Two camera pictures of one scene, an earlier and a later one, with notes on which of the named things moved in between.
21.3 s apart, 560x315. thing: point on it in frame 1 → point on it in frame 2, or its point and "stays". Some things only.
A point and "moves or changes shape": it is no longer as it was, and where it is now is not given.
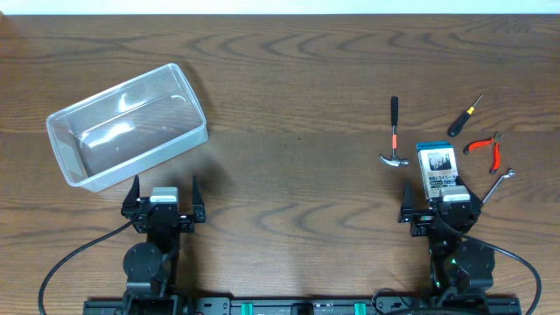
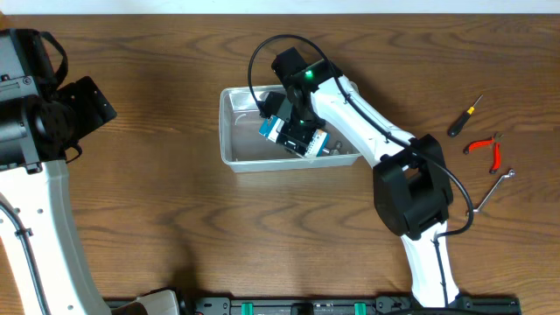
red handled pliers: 496,150 stays
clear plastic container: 118,134 → 244,150
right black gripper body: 423,223 → 298,129
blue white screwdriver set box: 438,166 moves or changes shape
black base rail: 290,306 stays
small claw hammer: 394,159 → 334,150
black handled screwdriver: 456,127 stays
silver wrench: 511,173 stays
